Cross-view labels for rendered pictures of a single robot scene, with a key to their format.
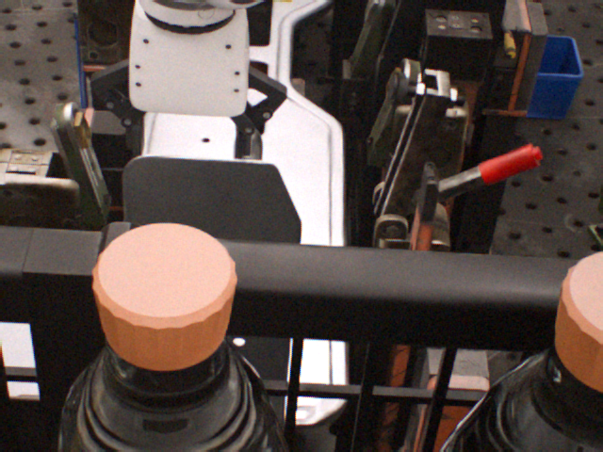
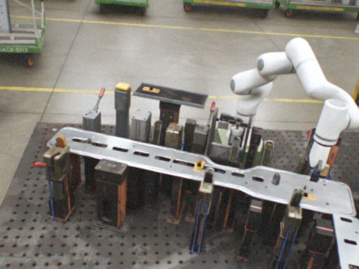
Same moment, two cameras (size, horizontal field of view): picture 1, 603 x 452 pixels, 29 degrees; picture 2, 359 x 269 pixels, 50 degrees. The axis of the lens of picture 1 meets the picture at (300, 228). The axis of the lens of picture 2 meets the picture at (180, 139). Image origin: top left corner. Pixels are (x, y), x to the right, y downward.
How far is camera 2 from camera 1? 1.83 m
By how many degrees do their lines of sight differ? 60
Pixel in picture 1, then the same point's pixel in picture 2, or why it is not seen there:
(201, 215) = not seen: outside the picture
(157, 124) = (260, 193)
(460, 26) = (259, 130)
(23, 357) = (347, 226)
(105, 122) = (256, 203)
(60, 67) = (127, 252)
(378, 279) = not seen: outside the picture
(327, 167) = (274, 171)
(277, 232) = not seen: outside the picture
